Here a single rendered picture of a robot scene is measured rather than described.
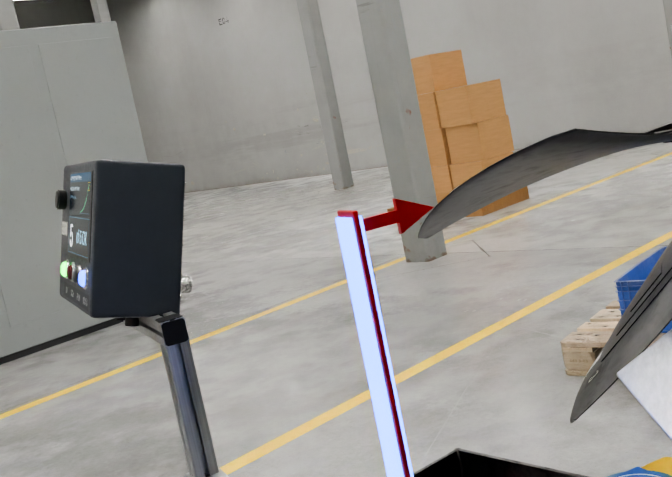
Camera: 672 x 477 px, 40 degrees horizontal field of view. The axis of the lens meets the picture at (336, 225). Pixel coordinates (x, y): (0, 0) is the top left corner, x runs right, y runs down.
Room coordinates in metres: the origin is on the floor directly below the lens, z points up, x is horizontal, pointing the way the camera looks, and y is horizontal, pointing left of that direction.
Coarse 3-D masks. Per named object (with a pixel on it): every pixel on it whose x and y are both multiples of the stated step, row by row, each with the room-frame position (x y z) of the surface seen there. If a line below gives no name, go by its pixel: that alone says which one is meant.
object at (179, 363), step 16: (160, 320) 1.06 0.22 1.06; (176, 352) 1.05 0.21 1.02; (176, 368) 1.05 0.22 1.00; (192, 368) 1.06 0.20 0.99; (176, 384) 1.05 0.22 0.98; (192, 384) 1.06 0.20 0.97; (176, 400) 1.06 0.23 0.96; (192, 400) 1.06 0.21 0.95; (176, 416) 1.07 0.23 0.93; (192, 416) 1.06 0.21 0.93; (192, 432) 1.05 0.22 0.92; (208, 432) 1.06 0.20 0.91; (192, 448) 1.05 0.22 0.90; (208, 448) 1.06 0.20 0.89; (192, 464) 1.05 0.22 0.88; (208, 464) 1.06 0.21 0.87
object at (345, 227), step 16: (336, 224) 0.60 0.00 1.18; (352, 224) 0.58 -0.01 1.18; (352, 240) 0.58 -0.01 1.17; (352, 256) 0.58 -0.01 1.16; (352, 272) 0.59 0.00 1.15; (352, 288) 0.59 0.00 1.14; (368, 304) 0.58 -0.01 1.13; (368, 320) 0.58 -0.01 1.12; (368, 336) 0.58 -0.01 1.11; (368, 352) 0.59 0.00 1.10; (368, 368) 0.59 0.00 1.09; (384, 384) 0.58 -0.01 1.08; (384, 400) 0.58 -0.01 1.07; (384, 416) 0.58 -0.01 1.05; (384, 432) 0.59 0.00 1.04; (384, 448) 0.59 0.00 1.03; (400, 464) 0.58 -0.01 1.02
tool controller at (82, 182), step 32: (96, 160) 1.10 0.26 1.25; (64, 192) 1.28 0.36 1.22; (96, 192) 1.09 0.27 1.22; (128, 192) 1.10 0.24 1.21; (160, 192) 1.12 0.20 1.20; (64, 224) 1.29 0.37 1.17; (96, 224) 1.09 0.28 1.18; (128, 224) 1.10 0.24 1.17; (160, 224) 1.12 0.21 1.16; (64, 256) 1.28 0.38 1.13; (96, 256) 1.08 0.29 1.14; (128, 256) 1.10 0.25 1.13; (160, 256) 1.11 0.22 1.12; (64, 288) 1.26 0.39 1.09; (96, 288) 1.08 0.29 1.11; (128, 288) 1.09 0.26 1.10; (160, 288) 1.11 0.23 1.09; (128, 320) 1.15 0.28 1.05
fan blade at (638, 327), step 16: (656, 272) 0.88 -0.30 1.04; (640, 288) 0.92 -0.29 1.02; (656, 288) 0.86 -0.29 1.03; (640, 304) 0.87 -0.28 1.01; (656, 304) 0.84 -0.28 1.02; (624, 320) 0.90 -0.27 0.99; (640, 320) 0.85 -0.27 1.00; (656, 320) 0.82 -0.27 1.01; (624, 336) 0.87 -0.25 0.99; (640, 336) 0.83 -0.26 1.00; (656, 336) 0.80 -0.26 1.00; (608, 352) 0.88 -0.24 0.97; (624, 352) 0.84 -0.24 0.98; (640, 352) 0.81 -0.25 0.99; (592, 368) 0.91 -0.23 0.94; (608, 368) 0.85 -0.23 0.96; (592, 384) 0.86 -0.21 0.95; (608, 384) 0.82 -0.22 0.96; (576, 400) 0.88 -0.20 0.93; (592, 400) 0.83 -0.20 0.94; (576, 416) 0.83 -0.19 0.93
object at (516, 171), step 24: (552, 144) 0.56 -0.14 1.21; (576, 144) 0.57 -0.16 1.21; (600, 144) 0.58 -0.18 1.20; (624, 144) 0.60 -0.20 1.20; (648, 144) 0.64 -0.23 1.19; (504, 168) 0.60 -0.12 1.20; (528, 168) 0.62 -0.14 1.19; (552, 168) 0.67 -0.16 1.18; (456, 192) 0.64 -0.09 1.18; (480, 192) 0.67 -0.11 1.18; (504, 192) 0.72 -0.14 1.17; (432, 216) 0.69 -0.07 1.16; (456, 216) 0.73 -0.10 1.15
